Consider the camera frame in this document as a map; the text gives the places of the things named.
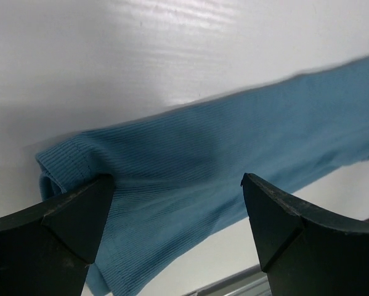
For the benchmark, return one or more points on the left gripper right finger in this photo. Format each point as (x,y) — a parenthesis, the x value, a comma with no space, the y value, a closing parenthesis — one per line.
(305,249)

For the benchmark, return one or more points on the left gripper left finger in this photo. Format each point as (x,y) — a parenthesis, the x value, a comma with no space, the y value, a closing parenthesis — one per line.
(47,249)

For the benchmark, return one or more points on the teal tank top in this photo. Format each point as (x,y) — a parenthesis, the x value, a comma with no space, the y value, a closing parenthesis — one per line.
(177,175)

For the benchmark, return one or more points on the aluminium mounting rail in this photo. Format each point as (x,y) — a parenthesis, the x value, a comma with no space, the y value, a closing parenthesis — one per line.
(251,281)

